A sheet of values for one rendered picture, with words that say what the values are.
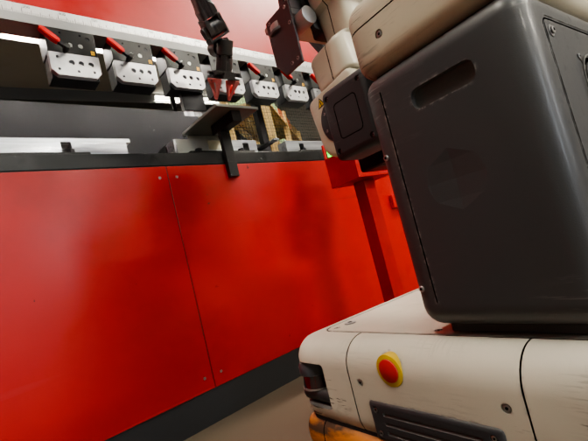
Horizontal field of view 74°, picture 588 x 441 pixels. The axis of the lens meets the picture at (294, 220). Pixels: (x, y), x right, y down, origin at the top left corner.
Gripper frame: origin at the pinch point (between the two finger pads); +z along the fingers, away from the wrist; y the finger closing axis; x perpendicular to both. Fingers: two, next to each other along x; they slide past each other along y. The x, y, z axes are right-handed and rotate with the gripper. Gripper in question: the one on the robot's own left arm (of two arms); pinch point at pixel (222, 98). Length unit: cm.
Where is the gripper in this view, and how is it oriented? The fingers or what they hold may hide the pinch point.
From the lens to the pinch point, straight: 154.3
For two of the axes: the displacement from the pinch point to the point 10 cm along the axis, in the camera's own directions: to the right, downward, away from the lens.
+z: -1.0, 9.5, 3.0
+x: 6.7, 2.8, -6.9
